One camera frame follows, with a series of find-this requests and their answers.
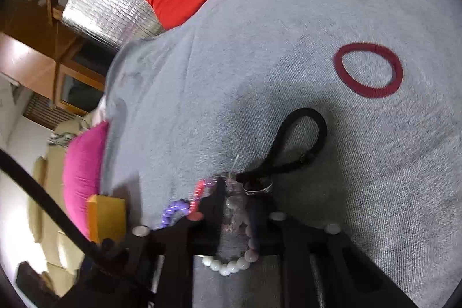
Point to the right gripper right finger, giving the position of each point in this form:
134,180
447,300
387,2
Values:
319,269

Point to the beige sofa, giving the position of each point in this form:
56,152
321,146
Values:
62,257

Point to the wooden cabinet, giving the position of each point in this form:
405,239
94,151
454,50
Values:
39,54

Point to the grey blanket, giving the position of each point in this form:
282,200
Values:
209,96

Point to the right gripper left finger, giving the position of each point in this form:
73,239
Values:
156,269

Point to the magenta pillow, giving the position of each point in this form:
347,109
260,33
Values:
82,172

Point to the orange cardboard box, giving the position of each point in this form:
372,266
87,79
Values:
106,218

